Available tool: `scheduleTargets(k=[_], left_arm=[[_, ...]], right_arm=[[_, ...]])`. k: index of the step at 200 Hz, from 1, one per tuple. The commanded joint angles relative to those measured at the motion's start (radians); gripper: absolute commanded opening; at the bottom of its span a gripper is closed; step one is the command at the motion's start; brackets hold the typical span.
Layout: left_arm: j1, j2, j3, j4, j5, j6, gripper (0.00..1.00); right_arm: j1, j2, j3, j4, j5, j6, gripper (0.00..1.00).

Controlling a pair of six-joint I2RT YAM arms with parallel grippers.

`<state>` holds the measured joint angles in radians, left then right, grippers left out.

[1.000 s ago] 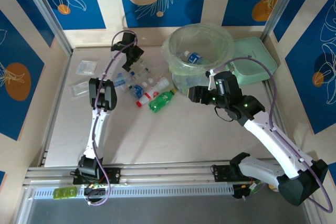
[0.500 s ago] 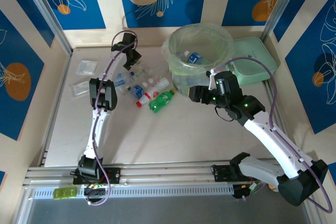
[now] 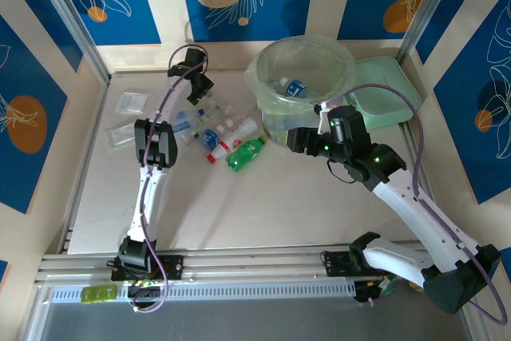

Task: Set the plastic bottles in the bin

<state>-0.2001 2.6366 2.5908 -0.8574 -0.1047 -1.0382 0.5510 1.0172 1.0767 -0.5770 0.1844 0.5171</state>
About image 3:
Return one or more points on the small clear bottle blue cap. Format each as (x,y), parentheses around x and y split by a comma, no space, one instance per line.
(207,113)

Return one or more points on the large clear blue-label bottle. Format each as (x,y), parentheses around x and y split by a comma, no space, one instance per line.
(296,87)

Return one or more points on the green soda bottle yellow cap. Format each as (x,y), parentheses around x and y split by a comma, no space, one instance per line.
(243,153)

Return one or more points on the clear plastic tray box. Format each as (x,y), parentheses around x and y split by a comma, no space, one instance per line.
(131,103)

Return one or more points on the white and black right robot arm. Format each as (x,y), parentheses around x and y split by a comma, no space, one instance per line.
(423,213)

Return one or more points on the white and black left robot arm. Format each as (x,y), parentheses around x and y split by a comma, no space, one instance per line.
(147,197)

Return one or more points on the green lined trash bin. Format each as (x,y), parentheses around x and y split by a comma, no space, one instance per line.
(319,61)

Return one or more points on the crushed clear blue-label bottle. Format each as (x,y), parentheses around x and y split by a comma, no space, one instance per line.
(185,121)

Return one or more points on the tiny bottle green cap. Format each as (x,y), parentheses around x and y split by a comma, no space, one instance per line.
(195,135)

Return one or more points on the small clear white-cap bottle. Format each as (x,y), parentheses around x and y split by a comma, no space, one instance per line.
(230,123)

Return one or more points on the blue-label bottle white cap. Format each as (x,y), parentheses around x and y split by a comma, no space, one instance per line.
(209,139)

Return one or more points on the mint green lidded box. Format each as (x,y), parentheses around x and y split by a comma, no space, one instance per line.
(383,85)

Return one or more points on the clear rectangular plastic box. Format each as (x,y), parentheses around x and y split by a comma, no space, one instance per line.
(120,135)

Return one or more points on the yellow-green button box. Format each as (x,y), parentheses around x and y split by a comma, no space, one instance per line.
(99,293)

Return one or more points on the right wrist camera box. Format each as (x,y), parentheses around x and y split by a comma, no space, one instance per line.
(324,117)

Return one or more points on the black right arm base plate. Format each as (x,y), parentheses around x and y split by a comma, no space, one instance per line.
(335,263)

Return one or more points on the aluminium rail frame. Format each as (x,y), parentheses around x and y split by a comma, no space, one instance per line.
(255,261)

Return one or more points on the aluminium frame post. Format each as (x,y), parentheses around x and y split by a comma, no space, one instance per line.
(71,17)
(427,9)

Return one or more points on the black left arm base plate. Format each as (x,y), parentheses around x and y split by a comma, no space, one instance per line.
(171,267)

